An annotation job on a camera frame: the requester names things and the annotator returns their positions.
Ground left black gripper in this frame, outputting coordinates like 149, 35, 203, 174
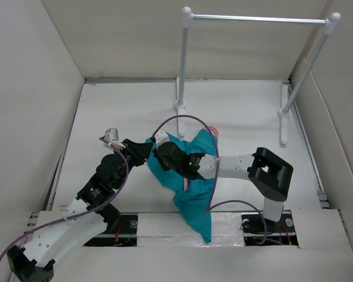
113, 139, 152, 190

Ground pink plastic hanger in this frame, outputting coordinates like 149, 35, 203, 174
184, 126, 218, 190

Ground teal t shirt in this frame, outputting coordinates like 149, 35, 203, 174
147, 129, 218, 244

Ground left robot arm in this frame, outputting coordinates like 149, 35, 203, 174
6, 139, 153, 281

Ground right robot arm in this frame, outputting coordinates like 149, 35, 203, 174
154, 141, 294, 231

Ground white metal clothes rack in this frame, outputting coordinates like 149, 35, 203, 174
174, 6, 341, 147

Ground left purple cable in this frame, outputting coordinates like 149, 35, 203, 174
0, 137, 129, 282

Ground purple cable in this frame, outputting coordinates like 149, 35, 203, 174
151, 115, 289, 246
0, 137, 129, 282

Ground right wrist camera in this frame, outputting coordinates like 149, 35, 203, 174
151, 130, 169, 148

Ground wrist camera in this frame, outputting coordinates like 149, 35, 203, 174
99, 127, 124, 149
151, 130, 169, 148

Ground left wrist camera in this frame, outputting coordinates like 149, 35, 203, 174
99, 127, 124, 149

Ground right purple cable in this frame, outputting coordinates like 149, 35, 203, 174
151, 115, 289, 246

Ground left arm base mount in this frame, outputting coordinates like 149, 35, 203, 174
84, 204, 138, 247

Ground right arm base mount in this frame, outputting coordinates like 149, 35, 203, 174
240, 211, 298, 246

